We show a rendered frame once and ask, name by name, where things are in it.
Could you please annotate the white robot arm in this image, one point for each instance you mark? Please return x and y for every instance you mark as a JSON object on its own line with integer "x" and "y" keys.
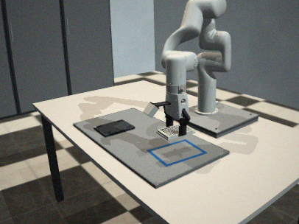
{"x": 198, "y": 20}

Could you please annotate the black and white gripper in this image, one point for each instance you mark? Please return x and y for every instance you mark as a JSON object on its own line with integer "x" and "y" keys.
{"x": 177, "y": 110}

